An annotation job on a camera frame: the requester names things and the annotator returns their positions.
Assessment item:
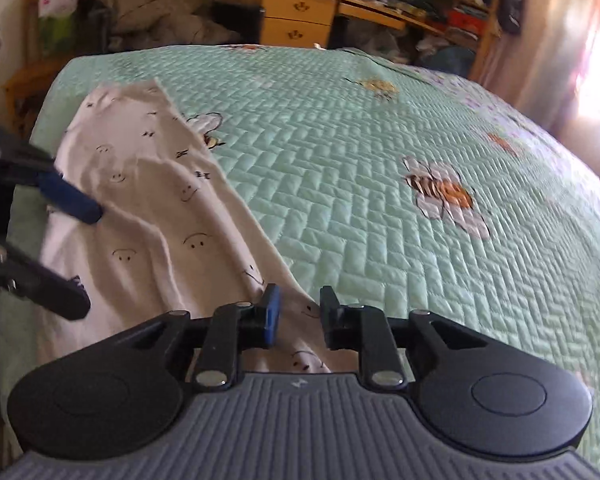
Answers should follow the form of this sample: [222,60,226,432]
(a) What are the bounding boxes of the wooden drawer desk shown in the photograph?
[223,0,442,48]

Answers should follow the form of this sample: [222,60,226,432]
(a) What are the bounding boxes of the black armchair with clothes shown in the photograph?
[76,0,264,53]

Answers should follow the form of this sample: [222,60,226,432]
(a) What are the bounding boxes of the beige smiley print baby garment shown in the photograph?
[38,80,356,373]

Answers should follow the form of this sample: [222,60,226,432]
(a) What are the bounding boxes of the pink window curtains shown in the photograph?
[480,0,600,131]

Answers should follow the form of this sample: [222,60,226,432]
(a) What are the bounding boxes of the black bag on shelf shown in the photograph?
[498,0,524,36]

